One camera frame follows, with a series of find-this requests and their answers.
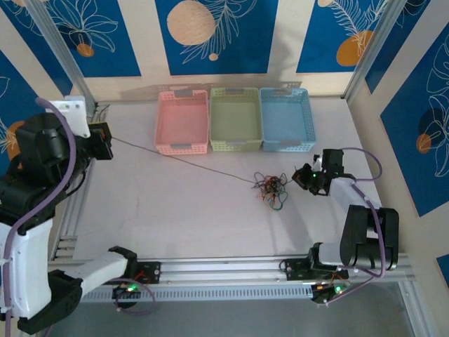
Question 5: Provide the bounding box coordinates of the pink plastic basket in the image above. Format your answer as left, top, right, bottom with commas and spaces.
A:
154, 89, 210, 156

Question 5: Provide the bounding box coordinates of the pile of wires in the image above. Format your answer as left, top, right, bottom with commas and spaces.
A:
259, 177, 285, 203

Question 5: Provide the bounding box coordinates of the thin orange cable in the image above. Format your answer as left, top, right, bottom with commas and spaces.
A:
257, 175, 283, 197

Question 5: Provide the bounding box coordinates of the thin dark green cable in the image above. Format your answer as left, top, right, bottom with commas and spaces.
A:
261, 182, 288, 213

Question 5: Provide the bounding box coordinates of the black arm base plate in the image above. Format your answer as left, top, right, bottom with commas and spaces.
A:
135, 260, 162, 284
282, 258, 311, 282

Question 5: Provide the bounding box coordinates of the blue plastic basket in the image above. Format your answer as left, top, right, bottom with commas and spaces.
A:
259, 86, 319, 154

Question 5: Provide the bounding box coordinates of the green plastic basket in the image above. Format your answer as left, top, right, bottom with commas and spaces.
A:
209, 86, 264, 154

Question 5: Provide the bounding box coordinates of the aluminium frame beam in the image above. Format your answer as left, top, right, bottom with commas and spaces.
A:
48, 253, 414, 282

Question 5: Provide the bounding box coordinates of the circuit board with green light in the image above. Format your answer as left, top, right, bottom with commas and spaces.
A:
111, 279, 145, 300
310, 279, 352, 305

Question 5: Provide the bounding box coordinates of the grey slotted cable duct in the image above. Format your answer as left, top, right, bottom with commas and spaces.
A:
81, 282, 316, 303

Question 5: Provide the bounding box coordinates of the thin dark grey cable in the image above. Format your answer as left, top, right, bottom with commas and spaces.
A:
110, 137, 262, 187

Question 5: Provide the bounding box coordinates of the blue floral wall poster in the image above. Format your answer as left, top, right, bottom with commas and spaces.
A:
296, 0, 396, 74
436, 254, 449, 279
44, 0, 142, 79
380, 33, 449, 218
0, 0, 74, 102
364, 0, 449, 94
155, 0, 280, 76
0, 50, 48, 176

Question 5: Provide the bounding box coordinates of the aluminium frame post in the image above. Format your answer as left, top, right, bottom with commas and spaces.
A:
25, 0, 98, 108
398, 279, 436, 337
345, 0, 405, 100

